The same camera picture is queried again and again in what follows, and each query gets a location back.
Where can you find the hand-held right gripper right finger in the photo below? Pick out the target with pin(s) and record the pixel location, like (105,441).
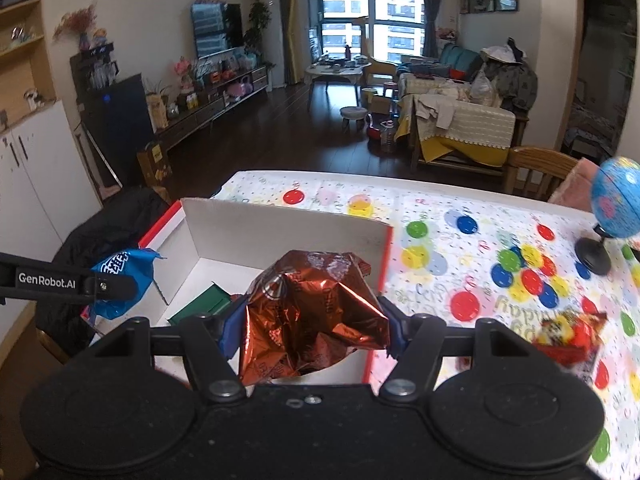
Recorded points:
(395,330)

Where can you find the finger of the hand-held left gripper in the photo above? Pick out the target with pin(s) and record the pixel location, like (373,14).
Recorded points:
(112,287)

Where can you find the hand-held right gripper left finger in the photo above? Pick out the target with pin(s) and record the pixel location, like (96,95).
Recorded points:
(232,325)

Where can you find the blue snack packet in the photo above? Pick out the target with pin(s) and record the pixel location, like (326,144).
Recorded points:
(122,262)

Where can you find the green snack packet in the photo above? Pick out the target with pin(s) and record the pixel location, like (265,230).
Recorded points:
(205,305)

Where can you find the copper foil snack packet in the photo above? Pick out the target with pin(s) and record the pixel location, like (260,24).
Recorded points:
(310,320)

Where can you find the red cardboard box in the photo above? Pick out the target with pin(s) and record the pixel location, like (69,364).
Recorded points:
(280,230)

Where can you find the red yellow snack packet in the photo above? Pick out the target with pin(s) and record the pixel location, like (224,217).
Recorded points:
(570,332)

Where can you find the black jacket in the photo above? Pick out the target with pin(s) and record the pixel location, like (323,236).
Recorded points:
(110,225)

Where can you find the balloon print tablecloth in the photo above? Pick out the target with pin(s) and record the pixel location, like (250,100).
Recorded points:
(450,260)

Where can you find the white cabinet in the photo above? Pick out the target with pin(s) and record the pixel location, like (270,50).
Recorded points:
(40,185)

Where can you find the tv cabinet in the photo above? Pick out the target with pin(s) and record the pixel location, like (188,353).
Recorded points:
(210,110)

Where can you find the small round stool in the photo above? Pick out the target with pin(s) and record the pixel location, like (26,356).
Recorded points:
(353,112)

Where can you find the wooden chair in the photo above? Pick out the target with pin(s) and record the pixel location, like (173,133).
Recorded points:
(540,160)

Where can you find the pink cushion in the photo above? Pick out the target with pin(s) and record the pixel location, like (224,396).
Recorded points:
(572,185)

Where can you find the white plastic bag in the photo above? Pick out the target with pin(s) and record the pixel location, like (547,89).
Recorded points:
(485,90)

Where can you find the dried flower vase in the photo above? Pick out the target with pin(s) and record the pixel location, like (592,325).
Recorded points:
(77,22)

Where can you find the blue desk globe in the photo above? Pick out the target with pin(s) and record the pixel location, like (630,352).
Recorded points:
(617,195)

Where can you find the yellow armchair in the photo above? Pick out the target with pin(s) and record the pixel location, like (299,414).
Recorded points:
(377,67)

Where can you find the coffee table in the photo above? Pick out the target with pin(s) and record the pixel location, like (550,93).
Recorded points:
(335,72)

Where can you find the television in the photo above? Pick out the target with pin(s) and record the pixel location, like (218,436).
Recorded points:
(215,30)

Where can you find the pile of clothes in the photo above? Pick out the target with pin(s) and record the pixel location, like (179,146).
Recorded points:
(515,80)

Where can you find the teal sofa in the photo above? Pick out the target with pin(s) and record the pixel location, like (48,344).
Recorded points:
(460,60)

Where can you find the white standing air conditioner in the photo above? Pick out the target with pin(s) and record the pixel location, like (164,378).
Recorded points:
(275,35)

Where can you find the green houseplant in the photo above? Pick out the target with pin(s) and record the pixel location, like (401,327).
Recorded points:
(257,25)

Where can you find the window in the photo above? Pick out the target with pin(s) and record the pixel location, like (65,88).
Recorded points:
(350,10)

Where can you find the wooden wall shelf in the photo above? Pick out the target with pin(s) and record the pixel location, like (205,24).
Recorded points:
(30,75)

